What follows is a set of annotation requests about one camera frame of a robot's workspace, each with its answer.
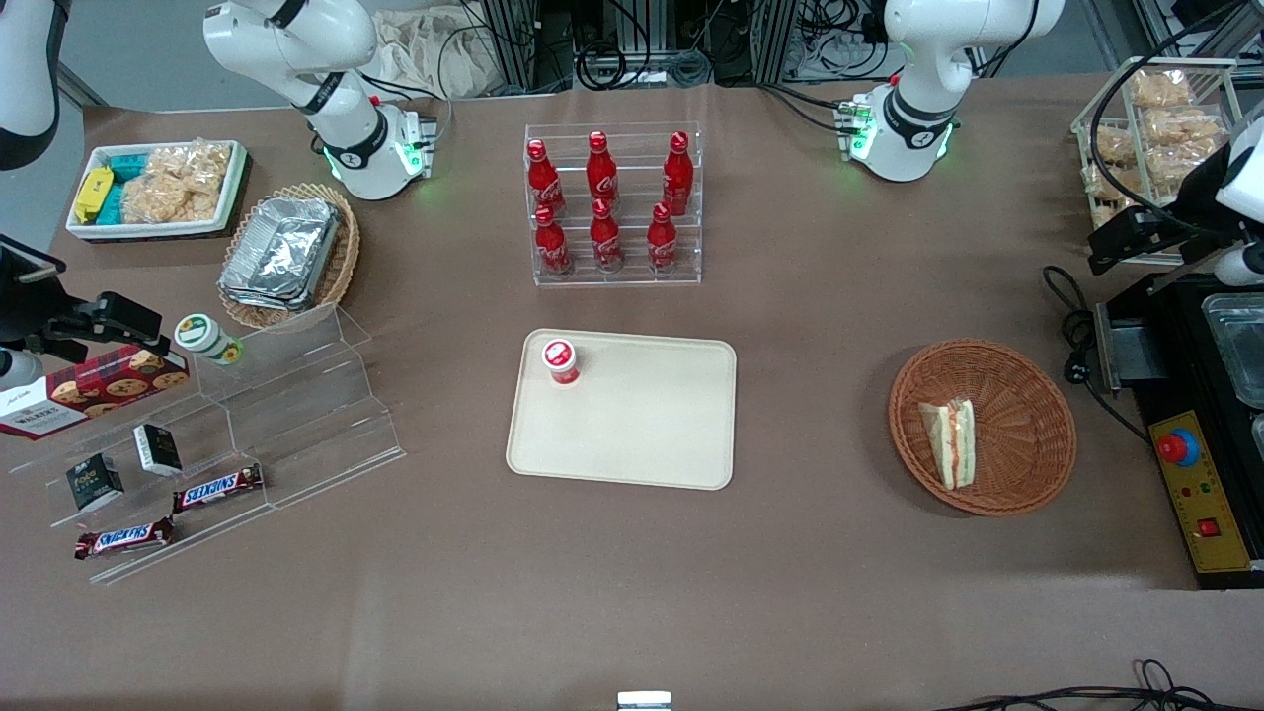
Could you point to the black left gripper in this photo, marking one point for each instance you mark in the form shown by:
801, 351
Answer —
1193, 197

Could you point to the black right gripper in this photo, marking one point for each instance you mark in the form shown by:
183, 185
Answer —
22, 299

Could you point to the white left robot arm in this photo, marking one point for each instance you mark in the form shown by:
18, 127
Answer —
913, 109

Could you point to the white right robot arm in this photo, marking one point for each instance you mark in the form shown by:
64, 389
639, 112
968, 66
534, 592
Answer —
346, 99

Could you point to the brown round wicker basket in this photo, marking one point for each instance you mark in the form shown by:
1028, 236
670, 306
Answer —
1027, 434

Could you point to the light oval wicker basket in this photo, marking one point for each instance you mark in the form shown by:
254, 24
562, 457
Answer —
344, 257

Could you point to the triangle sandwich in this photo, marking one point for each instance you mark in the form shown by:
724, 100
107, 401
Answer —
950, 444

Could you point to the beige plastic serving tray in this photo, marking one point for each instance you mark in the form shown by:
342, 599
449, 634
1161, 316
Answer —
642, 420

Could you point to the red tartan cookie box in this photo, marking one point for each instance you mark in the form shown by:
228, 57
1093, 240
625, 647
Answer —
99, 390

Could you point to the clear bag of fried snacks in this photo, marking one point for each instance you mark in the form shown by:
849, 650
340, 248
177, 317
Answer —
1114, 144
1185, 126
1170, 168
1161, 89

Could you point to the green lid yogurt bottle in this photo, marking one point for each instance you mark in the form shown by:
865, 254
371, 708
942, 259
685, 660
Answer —
207, 338

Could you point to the black machine with yellow panel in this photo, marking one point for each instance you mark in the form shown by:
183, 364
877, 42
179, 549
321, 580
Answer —
1185, 346

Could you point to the yellow snack packet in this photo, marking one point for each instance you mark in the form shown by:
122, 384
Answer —
93, 194

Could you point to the white rectangular snack bin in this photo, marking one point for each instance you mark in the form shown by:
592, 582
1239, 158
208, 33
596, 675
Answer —
197, 225

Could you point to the small black carton box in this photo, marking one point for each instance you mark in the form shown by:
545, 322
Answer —
158, 449
95, 482

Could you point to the teal snack packet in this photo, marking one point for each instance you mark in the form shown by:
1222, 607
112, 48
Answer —
126, 173

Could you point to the clear metal-rimmed container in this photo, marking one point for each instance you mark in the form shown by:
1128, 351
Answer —
1239, 346

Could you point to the clear bag of rice crackers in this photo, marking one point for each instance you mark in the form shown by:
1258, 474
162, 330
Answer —
178, 183

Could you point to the stack of foil containers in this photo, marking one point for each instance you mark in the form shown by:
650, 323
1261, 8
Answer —
281, 252

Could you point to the Snickers chocolate bar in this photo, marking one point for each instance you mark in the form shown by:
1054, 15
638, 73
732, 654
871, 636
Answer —
217, 489
126, 538

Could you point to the red emergency stop button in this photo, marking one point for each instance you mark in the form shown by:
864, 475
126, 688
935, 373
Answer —
1178, 447

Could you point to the clear acrylic stepped shelf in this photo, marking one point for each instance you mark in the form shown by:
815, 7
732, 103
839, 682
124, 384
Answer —
306, 425

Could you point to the beige cloth bag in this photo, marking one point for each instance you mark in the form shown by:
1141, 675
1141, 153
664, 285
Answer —
434, 54

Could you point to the red Coca-Cola bottle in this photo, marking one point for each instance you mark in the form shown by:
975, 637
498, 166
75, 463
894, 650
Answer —
601, 173
553, 247
663, 245
677, 178
606, 242
543, 178

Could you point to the red lid yogurt bottle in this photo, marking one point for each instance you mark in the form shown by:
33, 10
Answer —
561, 363

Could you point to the clear acrylic bottle rack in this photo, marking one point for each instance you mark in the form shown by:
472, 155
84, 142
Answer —
632, 281

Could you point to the small white box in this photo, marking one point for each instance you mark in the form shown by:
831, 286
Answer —
644, 701

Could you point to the aluminium frame profile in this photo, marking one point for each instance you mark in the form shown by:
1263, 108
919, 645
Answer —
775, 39
509, 44

